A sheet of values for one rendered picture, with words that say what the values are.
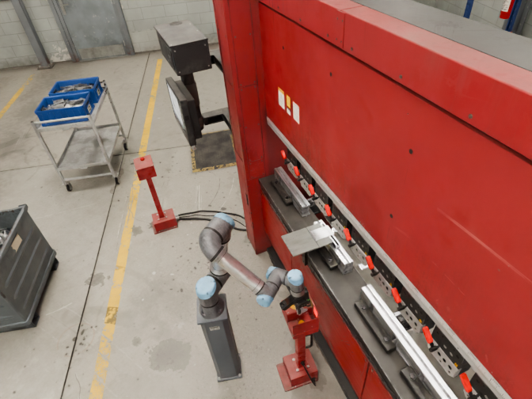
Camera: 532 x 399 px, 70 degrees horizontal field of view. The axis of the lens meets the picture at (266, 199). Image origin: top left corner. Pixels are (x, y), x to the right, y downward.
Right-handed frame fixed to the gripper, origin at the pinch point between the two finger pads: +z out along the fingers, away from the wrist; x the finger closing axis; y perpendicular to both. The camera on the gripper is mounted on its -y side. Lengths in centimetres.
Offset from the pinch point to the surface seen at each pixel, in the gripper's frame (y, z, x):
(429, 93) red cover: 46, -131, -24
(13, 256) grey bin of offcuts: -188, 10, 138
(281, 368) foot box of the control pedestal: -17, 82, 11
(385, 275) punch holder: 39, -41, -21
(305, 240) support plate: 19.9, -14.5, 36.0
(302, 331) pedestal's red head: -0.5, 11.5, -4.8
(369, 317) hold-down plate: 33.3, -3.8, -19.0
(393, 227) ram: 42, -70, -19
